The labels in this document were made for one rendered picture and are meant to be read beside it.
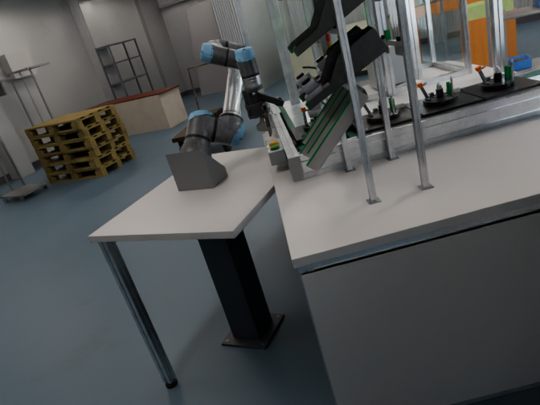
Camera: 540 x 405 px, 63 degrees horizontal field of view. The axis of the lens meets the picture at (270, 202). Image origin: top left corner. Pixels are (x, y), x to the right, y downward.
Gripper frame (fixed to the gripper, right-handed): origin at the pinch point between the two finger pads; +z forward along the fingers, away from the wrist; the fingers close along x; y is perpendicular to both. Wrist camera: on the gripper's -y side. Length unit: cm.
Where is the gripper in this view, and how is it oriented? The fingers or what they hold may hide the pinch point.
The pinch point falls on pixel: (271, 132)
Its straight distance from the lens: 188.7
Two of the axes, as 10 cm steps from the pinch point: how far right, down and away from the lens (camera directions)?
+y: -9.6, 2.6, 0.4
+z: 2.6, 8.9, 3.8
